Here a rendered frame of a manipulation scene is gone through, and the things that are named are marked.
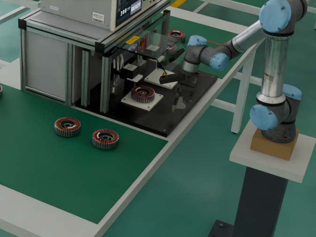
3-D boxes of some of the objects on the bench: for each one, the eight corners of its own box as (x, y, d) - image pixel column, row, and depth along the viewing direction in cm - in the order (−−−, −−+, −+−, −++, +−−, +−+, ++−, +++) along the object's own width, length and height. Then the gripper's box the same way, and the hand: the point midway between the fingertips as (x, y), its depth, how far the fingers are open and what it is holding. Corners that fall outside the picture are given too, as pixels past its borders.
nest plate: (163, 97, 284) (163, 95, 283) (149, 111, 272) (149, 108, 271) (135, 88, 288) (135, 86, 288) (121, 101, 277) (121, 99, 276)
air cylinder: (123, 89, 287) (124, 79, 284) (116, 95, 281) (117, 85, 278) (114, 86, 288) (115, 76, 285) (107, 92, 283) (107, 82, 280)
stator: (49, 128, 256) (49, 121, 254) (70, 120, 263) (70, 113, 261) (64, 140, 249) (64, 133, 247) (85, 132, 256) (86, 125, 254)
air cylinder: (146, 69, 306) (146, 60, 303) (139, 75, 300) (140, 66, 297) (137, 67, 307) (138, 58, 304) (130, 73, 301) (131, 63, 299)
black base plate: (217, 79, 309) (217, 75, 308) (166, 138, 259) (166, 133, 257) (137, 55, 324) (138, 51, 323) (75, 106, 274) (75, 102, 272)
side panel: (74, 104, 275) (75, 41, 257) (70, 107, 272) (71, 44, 255) (24, 87, 284) (22, 25, 266) (20, 90, 281) (18, 27, 264)
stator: (119, 136, 256) (120, 129, 254) (117, 151, 246) (117, 144, 244) (93, 134, 255) (94, 126, 254) (90, 148, 246) (90, 141, 244)
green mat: (256, 39, 358) (256, 38, 357) (222, 79, 310) (222, 78, 310) (120, 2, 387) (120, 2, 387) (69, 33, 340) (69, 33, 339)
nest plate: (183, 77, 303) (183, 75, 302) (170, 89, 291) (171, 87, 290) (156, 69, 307) (156, 67, 307) (144, 81, 296) (144, 78, 295)
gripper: (199, 76, 253) (185, 120, 262) (200, 70, 262) (187, 112, 270) (180, 71, 253) (167, 114, 262) (181, 64, 262) (169, 106, 270)
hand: (172, 109), depth 266 cm, fingers closed
